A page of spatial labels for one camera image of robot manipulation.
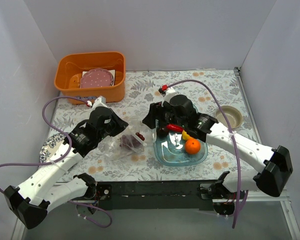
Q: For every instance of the dark purple plum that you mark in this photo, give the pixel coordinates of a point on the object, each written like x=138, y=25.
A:
x=162, y=132

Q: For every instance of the clear zip top bag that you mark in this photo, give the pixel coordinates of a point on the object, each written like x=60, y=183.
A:
x=110, y=148

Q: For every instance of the clear blue plastic tray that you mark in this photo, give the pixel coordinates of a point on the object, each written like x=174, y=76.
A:
x=170, y=150

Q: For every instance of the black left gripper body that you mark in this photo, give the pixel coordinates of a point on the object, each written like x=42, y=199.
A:
x=117, y=122

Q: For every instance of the pink dotted plate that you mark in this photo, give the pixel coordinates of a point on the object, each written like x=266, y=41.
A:
x=97, y=78

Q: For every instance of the beige ceramic bowl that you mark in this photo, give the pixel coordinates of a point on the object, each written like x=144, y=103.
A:
x=233, y=115

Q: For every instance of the floral tablecloth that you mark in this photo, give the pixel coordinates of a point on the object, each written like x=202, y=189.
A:
x=165, y=85

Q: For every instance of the dark red grape bunch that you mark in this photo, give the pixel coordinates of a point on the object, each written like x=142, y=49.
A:
x=131, y=140

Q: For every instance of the upper red chili pepper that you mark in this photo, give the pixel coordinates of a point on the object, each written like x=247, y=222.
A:
x=175, y=128

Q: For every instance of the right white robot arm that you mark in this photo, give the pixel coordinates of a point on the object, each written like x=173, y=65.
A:
x=272, y=166

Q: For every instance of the orange fruit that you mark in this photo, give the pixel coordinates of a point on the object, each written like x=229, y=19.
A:
x=192, y=146

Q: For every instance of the blue patterned plate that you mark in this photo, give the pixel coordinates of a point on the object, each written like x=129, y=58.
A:
x=51, y=145

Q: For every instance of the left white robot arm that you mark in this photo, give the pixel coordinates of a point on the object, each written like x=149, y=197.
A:
x=33, y=199

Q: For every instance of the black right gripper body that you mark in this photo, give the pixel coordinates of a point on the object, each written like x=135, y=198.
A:
x=150, y=116

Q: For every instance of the aluminium frame rail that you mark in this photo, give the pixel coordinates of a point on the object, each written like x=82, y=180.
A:
x=262, y=218

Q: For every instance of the orange plastic basket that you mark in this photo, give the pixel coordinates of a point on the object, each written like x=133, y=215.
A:
x=71, y=67

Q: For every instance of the yellow lemon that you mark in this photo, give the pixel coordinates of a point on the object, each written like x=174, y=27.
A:
x=185, y=136

